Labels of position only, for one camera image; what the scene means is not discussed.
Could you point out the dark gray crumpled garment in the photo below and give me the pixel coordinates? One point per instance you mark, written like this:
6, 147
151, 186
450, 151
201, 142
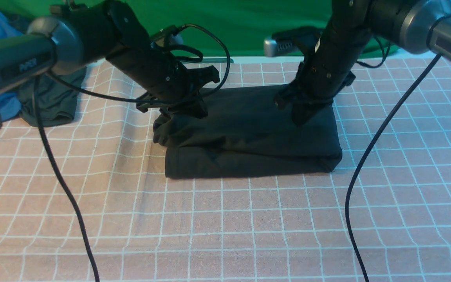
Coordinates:
57, 103

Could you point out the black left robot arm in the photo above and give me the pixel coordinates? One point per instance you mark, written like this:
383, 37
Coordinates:
73, 36

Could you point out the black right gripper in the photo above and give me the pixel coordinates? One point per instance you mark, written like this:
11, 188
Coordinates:
311, 91

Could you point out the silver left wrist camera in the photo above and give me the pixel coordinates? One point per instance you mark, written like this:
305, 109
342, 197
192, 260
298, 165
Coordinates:
168, 37

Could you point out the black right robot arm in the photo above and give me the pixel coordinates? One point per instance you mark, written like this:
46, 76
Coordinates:
416, 26

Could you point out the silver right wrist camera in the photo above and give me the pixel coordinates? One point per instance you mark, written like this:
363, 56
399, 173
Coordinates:
301, 39

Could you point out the dark gray long-sleeve top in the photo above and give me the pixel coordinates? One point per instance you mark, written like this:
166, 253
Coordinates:
246, 136

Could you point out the green backdrop cloth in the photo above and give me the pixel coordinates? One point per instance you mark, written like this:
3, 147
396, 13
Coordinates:
242, 25

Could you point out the pink checkered tablecloth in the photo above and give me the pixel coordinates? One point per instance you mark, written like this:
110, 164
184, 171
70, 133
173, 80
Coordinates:
287, 228

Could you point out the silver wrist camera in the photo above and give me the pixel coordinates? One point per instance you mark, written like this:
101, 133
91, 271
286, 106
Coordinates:
168, 37
301, 39

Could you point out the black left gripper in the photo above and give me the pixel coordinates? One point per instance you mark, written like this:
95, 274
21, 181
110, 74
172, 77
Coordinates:
176, 88

